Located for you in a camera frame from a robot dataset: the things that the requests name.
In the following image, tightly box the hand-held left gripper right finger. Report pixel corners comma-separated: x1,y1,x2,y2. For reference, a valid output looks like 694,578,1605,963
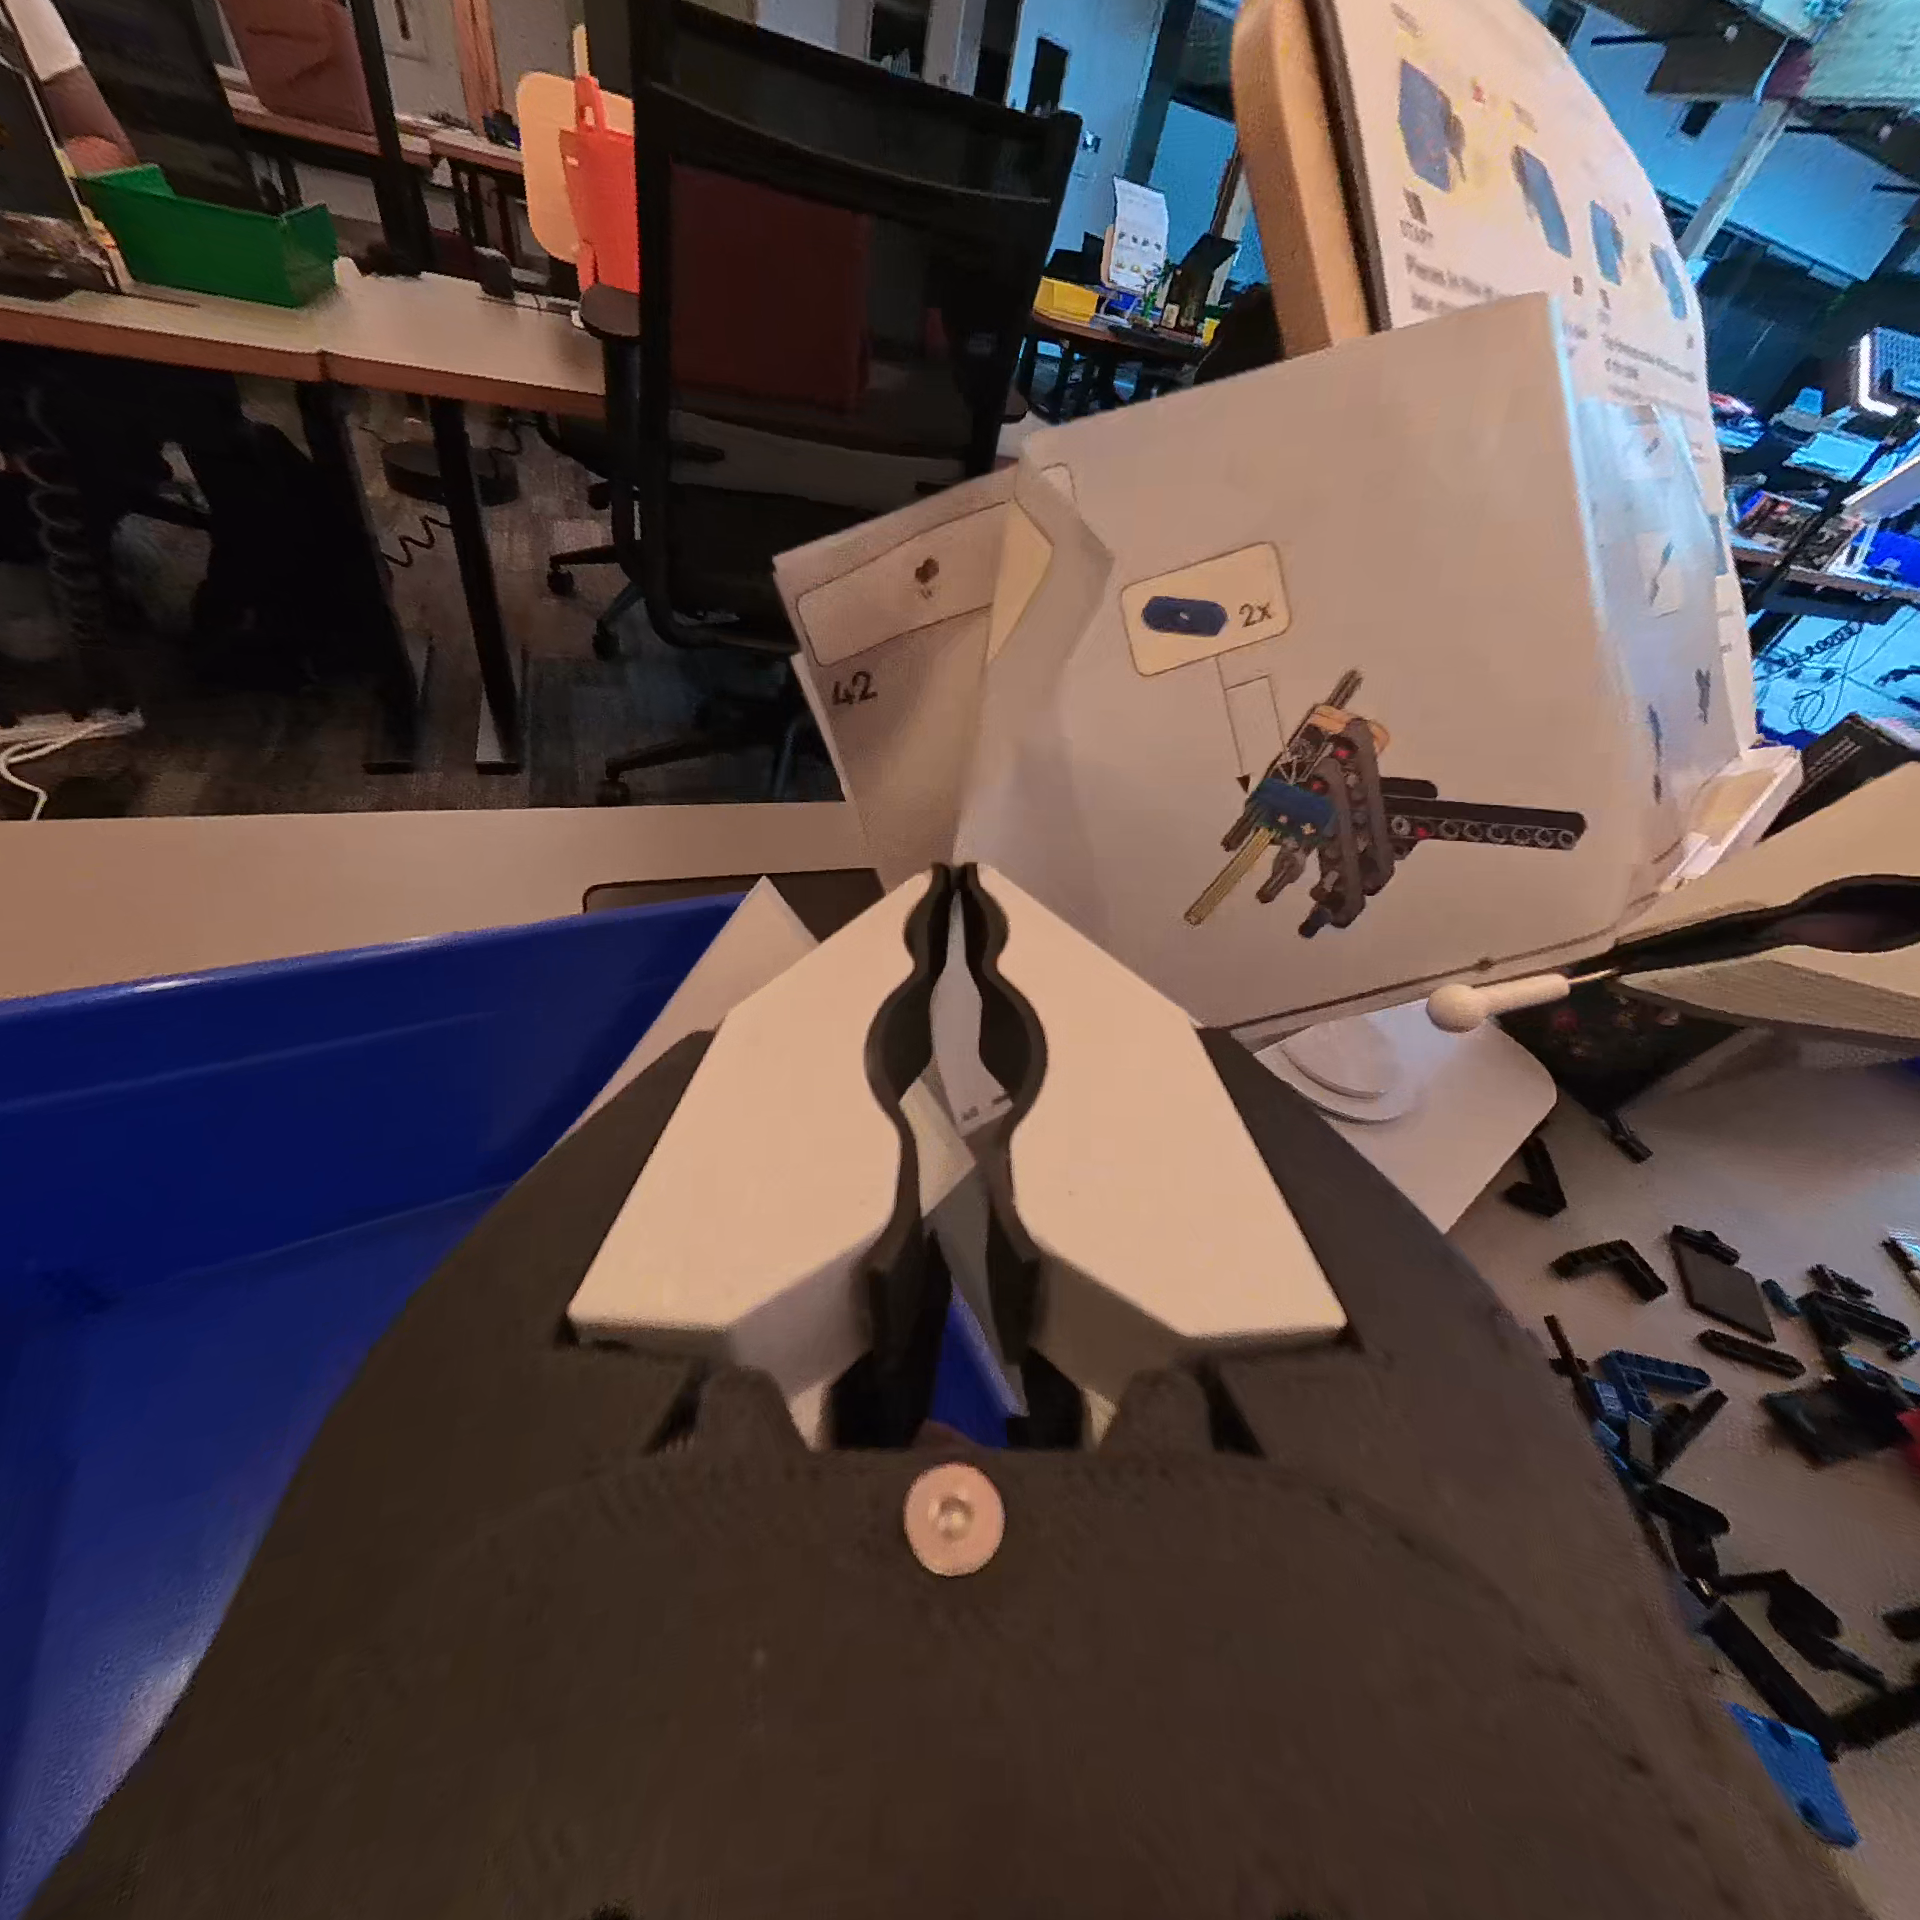
959,861,1347,1450

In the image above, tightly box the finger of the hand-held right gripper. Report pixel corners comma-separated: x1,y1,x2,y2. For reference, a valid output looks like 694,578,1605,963
1616,773,1920,964
1622,957,1920,1056

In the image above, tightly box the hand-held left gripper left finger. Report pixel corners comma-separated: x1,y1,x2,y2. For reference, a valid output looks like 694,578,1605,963
567,861,961,1450

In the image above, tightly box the instruction booklet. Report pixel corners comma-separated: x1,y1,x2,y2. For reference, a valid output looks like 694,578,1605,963
773,0,1757,1037

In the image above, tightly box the grey desk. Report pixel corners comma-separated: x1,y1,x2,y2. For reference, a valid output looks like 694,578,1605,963
0,803,1920,1920

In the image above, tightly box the black hinged toy panel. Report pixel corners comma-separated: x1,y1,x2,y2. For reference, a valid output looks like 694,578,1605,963
1667,1225,1782,1345

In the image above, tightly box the white book stand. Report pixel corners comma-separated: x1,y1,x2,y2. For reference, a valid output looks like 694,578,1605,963
1229,0,1816,1232

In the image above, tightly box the heap of black blue beams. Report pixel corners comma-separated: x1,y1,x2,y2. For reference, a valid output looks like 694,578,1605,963
1544,1312,1920,1764

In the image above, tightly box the blue storage bin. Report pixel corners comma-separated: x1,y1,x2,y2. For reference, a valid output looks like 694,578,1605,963
0,891,1008,1876

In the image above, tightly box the blue flat toy panel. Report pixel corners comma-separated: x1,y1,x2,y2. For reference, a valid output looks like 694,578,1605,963
1725,1704,1863,1845

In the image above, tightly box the black office chair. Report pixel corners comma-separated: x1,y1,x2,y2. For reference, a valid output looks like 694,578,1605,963
546,0,1085,805

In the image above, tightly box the green storage bin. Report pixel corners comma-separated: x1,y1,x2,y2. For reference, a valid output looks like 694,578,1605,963
75,163,338,309

